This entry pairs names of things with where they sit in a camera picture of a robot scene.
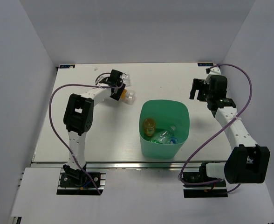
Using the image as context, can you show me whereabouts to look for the aluminium table rail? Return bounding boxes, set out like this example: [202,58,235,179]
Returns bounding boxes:
[31,161,234,170]

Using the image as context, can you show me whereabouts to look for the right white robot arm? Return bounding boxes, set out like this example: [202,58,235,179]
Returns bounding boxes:
[190,75,270,186]

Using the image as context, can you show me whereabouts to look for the orange plastic bottle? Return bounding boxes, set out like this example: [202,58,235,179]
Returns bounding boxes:
[143,118,156,136]

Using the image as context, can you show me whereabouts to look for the clear crushed plastic bottle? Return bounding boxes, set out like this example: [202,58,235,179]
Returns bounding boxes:
[155,126,176,142]

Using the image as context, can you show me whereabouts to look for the clear bottle blue label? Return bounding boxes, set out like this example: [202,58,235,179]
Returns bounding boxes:
[121,73,131,86]

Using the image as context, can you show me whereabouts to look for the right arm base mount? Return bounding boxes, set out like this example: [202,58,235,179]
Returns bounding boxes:
[182,162,228,198]

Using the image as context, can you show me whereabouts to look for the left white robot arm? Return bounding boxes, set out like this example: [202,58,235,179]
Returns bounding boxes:
[63,70,125,186]

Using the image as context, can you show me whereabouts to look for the right blue table sticker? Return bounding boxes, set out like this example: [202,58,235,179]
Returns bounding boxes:
[197,63,214,67]

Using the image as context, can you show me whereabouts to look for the clear bottle blue cap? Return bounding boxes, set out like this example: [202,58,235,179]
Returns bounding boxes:
[160,137,178,144]

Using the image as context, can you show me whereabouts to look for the blue table sticker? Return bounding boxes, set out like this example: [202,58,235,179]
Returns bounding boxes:
[197,63,214,67]
[59,64,75,69]

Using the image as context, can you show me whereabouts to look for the green plastic bin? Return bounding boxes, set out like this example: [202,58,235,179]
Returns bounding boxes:
[139,99,190,159]

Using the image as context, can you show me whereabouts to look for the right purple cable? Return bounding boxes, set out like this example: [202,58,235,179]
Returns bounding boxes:
[178,64,253,194]

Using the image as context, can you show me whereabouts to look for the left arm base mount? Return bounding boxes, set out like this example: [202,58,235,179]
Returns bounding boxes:
[56,169,106,196]

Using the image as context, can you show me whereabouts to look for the left blue table sticker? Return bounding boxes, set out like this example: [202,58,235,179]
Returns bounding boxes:
[59,64,75,69]

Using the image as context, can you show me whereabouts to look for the clear bottle yellow cap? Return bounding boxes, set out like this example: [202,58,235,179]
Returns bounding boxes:
[120,89,136,105]

